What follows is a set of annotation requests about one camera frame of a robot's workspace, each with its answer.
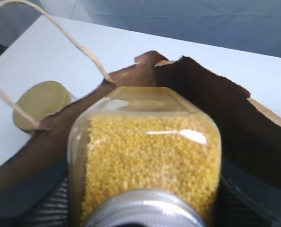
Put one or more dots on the yellow millet plastic bottle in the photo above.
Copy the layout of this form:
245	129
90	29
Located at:
143	155

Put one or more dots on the brown paper shopping bag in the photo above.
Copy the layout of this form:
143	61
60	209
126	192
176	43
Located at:
251	133

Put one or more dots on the clear jar with gold lid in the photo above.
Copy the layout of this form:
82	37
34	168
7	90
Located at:
45	99

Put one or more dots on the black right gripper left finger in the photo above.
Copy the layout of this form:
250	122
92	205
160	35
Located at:
15	201

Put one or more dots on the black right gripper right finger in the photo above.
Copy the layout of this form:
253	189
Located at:
245	201

